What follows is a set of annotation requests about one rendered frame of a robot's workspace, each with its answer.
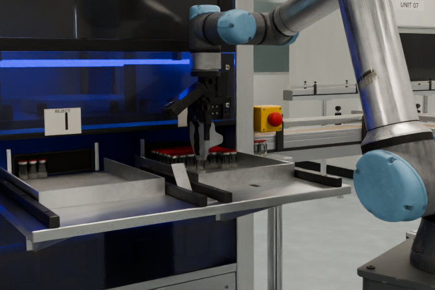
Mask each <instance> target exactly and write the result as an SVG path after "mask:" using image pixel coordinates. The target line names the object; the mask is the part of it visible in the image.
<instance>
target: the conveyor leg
mask: <svg viewBox="0 0 435 290"><path fill-rule="evenodd" d="M282 268H283V205H280V206H276V207H273V208H269V209H267V290H282Z"/></svg>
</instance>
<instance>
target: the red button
mask: <svg viewBox="0 0 435 290"><path fill-rule="evenodd" d="M268 121H269V124H270V125H271V126H274V127H278V126H280V125H281V124H282V121H283V118H282V115H281V114H280V113H277V112H273V113H271V114H270V115H269V118H268Z"/></svg>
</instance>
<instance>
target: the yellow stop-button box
mask: <svg viewBox="0 0 435 290"><path fill-rule="evenodd" d="M273 112H277V113H280V114H282V107H281V106H275V105H268V104H266V105H254V131H257V132H262V133H263V132H272V131H281V130H282V125H280V126H278V127H274V126H271V125H270V124H269V121H268V118H269V115H270V114H271V113H273Z"/></svg>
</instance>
